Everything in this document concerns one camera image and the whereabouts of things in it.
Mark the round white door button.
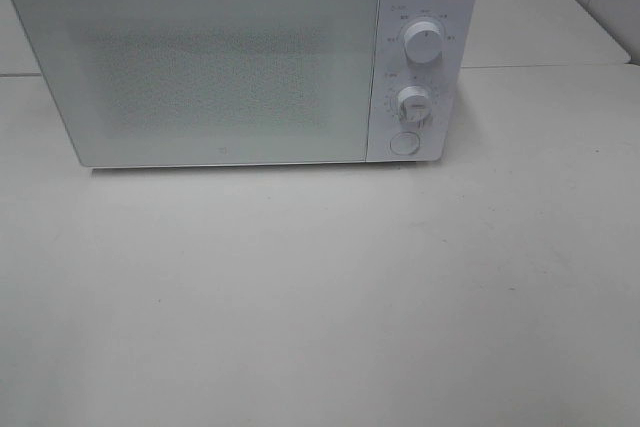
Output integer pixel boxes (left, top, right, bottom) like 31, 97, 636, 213
389, 132, 420, 156

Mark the white timer knob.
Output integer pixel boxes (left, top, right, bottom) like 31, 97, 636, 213
397, 86, 432, 123

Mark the white microwave door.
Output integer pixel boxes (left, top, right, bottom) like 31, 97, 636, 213
12, 0, 378, 168

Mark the upper white power knob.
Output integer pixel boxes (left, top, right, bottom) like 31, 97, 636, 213
403, 20, 443, 64

